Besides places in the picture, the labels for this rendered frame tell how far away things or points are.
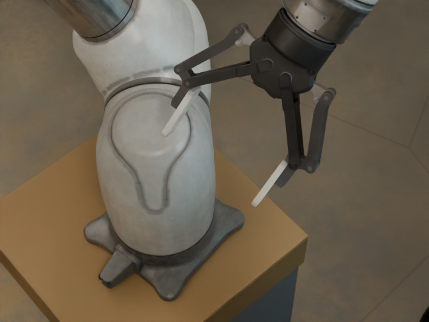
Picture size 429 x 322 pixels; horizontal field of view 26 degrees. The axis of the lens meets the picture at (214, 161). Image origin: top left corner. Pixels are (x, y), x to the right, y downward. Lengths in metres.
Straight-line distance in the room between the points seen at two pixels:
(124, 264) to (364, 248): 0.97
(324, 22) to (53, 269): 0.62
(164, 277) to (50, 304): 0.17
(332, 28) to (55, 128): 1.52
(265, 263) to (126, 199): 0.27
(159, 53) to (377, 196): 1.12
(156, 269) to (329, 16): 0.53
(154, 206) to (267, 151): 1.16
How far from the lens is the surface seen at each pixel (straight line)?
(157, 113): 1.20
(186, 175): 1.20
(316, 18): 0.99
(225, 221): 1.40
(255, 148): 2.36
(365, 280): 2.18
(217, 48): 1.06
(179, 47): 1.31
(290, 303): 1.59
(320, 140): 1.06
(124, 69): 1.30
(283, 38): 1.01
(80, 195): 1.47
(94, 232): 1.41
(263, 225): 1.42
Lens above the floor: 1.88
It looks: 53 degrees down
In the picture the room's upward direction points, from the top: straight up
